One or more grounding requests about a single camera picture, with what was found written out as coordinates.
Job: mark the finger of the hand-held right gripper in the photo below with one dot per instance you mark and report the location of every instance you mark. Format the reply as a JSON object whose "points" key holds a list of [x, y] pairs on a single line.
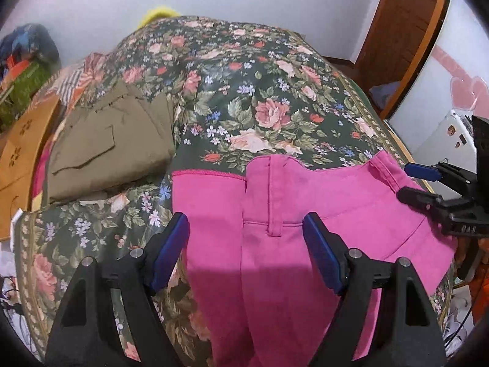
{"points": [[418, 197], [422, 171]]}

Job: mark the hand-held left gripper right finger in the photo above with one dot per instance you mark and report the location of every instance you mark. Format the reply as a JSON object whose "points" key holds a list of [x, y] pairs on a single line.
{"points": [[323, 252]]}

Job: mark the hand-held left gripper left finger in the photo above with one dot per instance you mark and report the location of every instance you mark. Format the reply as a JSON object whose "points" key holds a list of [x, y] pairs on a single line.
{"points": [[170, 252]]}

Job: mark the pink pants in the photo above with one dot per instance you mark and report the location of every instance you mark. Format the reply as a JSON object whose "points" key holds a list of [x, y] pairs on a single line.
{"points": [[286, 198]]}

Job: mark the olive green pants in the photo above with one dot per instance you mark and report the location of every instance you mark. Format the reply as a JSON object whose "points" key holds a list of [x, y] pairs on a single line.
{"points": [[114, 145]]}

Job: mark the white appliance with stickers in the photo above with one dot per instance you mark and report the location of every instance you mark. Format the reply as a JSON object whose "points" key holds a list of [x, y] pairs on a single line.
{"points": [[443, 137]]}

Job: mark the grey cloth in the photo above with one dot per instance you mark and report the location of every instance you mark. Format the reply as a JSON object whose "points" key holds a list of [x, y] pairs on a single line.
{"points": [[384, 95]]}

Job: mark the white pink-patterned sliding door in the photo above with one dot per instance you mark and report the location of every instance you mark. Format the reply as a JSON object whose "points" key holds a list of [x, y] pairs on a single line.
{"points": [[458, 65]]}

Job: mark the person's orange clothing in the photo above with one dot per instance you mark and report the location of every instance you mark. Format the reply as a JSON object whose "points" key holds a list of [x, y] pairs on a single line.
{"points": [[482, 294]]}

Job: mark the wooden door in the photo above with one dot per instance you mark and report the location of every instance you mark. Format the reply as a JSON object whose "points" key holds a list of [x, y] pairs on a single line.
{"points": [[401, 19]]}

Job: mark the floral bedspread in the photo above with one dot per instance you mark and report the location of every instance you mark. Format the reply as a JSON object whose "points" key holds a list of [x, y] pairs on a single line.
{"points": [[244, 84]]}

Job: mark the striped cloth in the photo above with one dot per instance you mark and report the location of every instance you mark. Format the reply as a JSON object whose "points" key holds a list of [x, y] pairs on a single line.
{"points": [[76, 80]]}

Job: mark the green storage bag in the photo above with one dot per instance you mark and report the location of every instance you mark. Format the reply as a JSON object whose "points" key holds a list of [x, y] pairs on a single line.
{"points": [[23, 88]]}

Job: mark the pile of clothes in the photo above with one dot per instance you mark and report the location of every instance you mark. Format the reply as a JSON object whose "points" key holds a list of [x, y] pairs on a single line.
{"points": [[30, 46]]}

